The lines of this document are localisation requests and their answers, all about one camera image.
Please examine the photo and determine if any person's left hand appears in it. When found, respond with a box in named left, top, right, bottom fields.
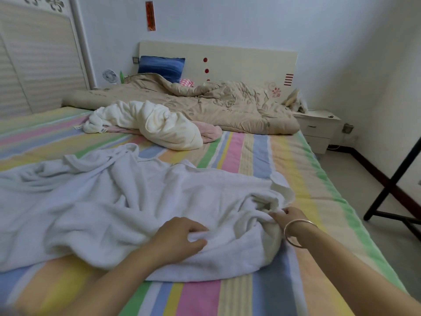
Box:
left=148, top=216, right=211, bottom=266

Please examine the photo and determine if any person's right hand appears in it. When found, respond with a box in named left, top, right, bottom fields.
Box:
left=270, top=206, right=317, bottom=248

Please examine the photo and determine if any white towel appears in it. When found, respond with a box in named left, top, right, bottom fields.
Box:
left=0, top=143, right=296, bottom=282

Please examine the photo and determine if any pink fleece blanket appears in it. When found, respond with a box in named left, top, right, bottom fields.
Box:
left=102, top=122, right=224, bottom=144

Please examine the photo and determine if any cream fleece blanket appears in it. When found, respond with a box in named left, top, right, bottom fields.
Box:
left=81, top=100, right=205, bottom=151

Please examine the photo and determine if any person's left forearm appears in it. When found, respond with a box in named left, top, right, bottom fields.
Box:
left=59, top=250, right=165, bottom=316

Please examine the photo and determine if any person's right forearm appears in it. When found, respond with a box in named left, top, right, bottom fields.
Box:
left=296, top=223, right=421, bottom=316

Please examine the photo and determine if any striped pastel bed sheet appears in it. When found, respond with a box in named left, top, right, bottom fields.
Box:
left=0, top=105, right=409, bottom=316

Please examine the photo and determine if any white nightstand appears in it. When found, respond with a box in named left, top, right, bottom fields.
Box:
left=293, top=110, right=343, bottom=154

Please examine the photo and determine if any dark brown baseboard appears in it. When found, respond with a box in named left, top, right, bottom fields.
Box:
left=329, top=145, right=421, bottom=218

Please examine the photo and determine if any black clothes rack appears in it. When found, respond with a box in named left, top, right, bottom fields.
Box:
left=363, top=138, right=421, bottom=241

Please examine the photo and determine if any cream plush toy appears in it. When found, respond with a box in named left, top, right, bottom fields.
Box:
left=282, top=87, right=309, bottom=115

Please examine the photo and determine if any beige quilt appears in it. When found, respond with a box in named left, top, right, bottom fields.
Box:
left=61, top=73, right=301, bottom=136

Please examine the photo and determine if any white headboard with red dots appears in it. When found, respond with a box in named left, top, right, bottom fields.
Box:
left=136, top=40, right=298, bottom=103

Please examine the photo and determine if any blue pillow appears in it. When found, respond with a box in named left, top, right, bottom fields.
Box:
left=137, top=56, right=186, bottom=83

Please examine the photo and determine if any small white desk fan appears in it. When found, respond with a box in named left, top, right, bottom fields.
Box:
left=102, top=69, right=119, bottom=85

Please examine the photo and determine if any silver bracelet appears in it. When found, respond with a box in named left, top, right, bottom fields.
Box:
left=283, top=218, right=319, bottom=249

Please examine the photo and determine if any red wall hanging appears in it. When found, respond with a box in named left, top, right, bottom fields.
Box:
left=145, top=0, right=157, bottom=32

